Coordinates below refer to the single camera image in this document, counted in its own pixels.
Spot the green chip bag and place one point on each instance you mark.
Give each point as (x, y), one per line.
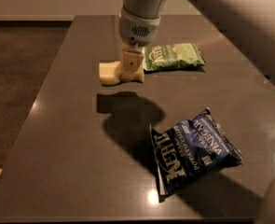
(172, 57)

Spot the yellow sponge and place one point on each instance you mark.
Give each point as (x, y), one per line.
(114, 73)

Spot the blue chip bag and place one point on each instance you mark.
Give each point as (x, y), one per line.
(189, 149)

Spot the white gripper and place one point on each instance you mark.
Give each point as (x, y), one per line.
(138, 30)

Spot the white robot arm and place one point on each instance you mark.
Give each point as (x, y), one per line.
(248, 24)

